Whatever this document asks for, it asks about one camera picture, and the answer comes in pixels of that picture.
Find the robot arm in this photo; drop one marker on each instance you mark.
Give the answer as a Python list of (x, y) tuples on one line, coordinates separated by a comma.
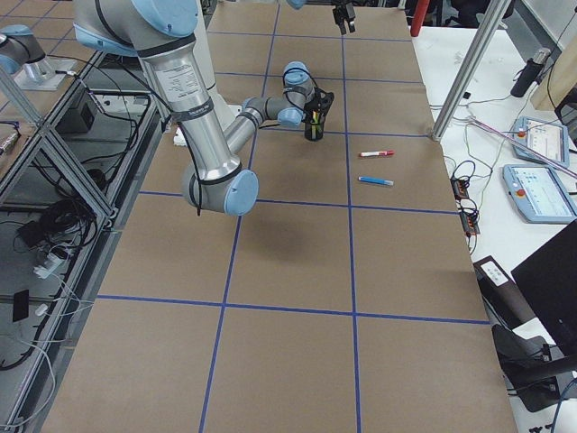
[(18, 49), (162, 35)]

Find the black mesh pen cup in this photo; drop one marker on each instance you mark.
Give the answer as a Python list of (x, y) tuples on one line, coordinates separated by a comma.
[(313, 132)]

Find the black monitor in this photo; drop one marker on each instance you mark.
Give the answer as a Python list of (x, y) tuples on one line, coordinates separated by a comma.
[(547, 281)]

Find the white pedestal column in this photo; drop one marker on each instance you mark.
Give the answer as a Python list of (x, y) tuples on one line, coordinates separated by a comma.
[(225, 113)]

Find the red cylinder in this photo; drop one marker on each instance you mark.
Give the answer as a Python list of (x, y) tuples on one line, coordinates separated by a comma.
[(418, 17)]

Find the orange black connector strip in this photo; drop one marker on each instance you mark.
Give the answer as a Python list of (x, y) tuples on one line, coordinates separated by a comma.
[(467, 208)]

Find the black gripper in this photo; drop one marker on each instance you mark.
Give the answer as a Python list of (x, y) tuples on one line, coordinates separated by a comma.
[(341, 12)]

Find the far teach pendant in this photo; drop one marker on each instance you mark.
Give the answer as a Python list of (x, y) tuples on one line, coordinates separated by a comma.
[(549, 139)]

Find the black water bottle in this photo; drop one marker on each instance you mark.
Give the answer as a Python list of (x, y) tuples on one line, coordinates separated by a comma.
[(530, 72)]

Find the blue marker pen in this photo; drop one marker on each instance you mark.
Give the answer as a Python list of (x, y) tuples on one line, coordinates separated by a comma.
[(376, 181)]

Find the aluminium frame post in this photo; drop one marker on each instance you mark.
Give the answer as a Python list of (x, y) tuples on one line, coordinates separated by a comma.
[(471, 61)]

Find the red marker pen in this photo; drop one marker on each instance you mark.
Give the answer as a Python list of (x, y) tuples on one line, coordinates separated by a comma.
[(376, 154)]

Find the teach pendant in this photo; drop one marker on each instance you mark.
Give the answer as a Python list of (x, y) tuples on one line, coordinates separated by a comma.
[(538, 194), (549, 139)]

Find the near teach pendant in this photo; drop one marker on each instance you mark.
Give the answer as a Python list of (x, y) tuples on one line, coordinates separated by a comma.
[(538, 194)]

